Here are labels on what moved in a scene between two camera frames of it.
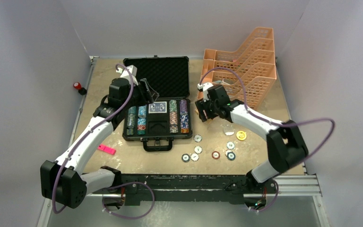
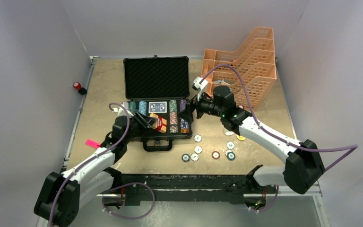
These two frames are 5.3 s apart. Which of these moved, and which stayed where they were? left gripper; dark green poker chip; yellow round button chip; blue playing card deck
Moved: left gripper
Stayed: blue playing card deck; dark green poker chip; yellow round button chip
